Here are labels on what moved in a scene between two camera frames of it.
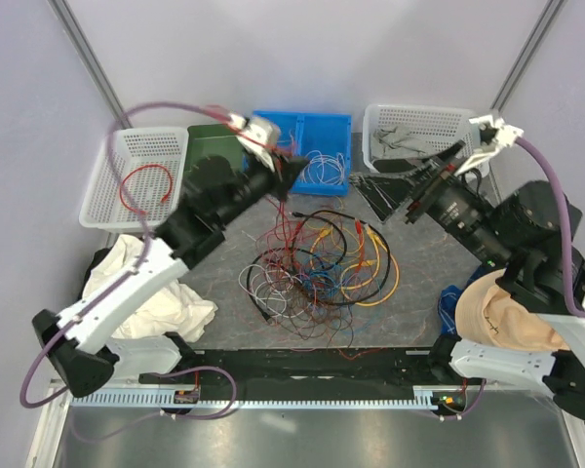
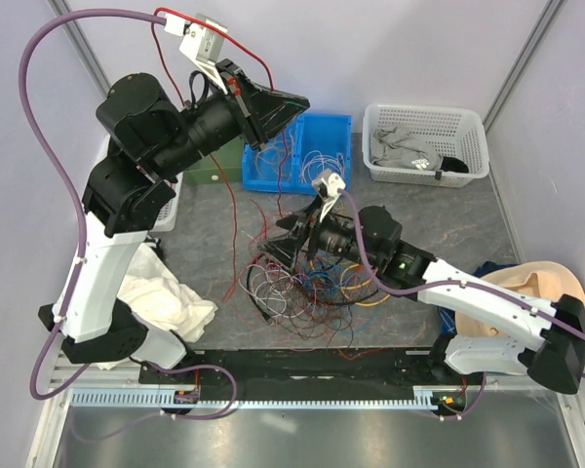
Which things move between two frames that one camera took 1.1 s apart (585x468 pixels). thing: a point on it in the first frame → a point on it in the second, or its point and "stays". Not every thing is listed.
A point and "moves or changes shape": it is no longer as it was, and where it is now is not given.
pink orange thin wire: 288,147 moves or changes shape
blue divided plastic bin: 324,140 stays
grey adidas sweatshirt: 395,143 stays
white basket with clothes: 407,133 stays
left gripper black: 293,166 → 247,99
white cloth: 175,311 stays
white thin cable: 323,169 stays
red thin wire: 282,156 → 175,85
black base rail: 322,368 stays
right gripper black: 385,193 → 285,249
